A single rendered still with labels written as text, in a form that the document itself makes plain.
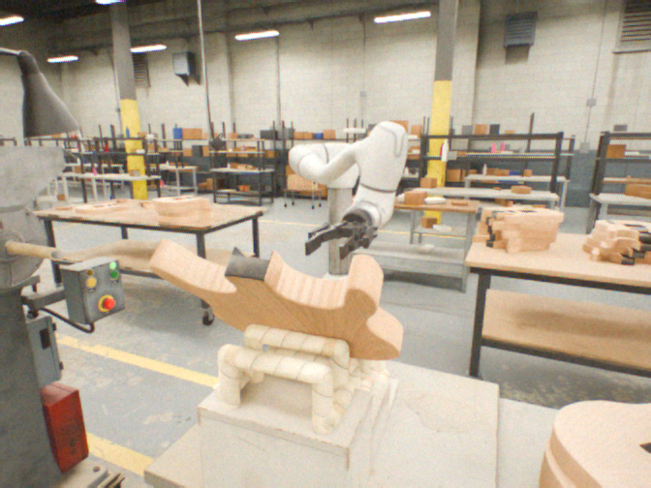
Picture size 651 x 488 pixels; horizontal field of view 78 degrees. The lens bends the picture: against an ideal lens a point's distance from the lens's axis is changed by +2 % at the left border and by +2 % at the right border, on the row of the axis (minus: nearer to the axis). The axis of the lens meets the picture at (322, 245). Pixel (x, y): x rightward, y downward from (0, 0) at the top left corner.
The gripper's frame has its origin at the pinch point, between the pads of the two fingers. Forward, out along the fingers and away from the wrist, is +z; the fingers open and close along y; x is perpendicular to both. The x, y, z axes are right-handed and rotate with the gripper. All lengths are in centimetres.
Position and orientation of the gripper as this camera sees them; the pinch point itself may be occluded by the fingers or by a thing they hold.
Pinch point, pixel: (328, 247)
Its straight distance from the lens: 83.5
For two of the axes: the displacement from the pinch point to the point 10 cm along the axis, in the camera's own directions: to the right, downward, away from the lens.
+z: -3.9, 3.0, -8.7
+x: -0.3, -9.5, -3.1
